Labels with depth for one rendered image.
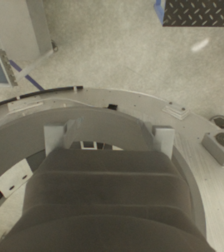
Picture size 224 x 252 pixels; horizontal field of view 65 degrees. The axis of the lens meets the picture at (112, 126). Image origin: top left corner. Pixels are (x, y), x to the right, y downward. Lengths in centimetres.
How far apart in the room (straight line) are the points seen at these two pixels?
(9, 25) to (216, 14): 112
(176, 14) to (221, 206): 70
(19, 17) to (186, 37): 110
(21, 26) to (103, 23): 55
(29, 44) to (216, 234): 132
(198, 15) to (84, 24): 87
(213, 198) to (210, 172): 10
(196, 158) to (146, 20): 104
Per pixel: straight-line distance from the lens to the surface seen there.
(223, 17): 90
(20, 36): 137
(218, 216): 62
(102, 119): 84
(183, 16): 86
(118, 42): 148
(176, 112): 88
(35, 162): 120
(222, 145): 73
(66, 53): 161
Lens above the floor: 143
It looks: 50 degrees down
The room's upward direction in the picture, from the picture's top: 169 degrees counter-clockwise
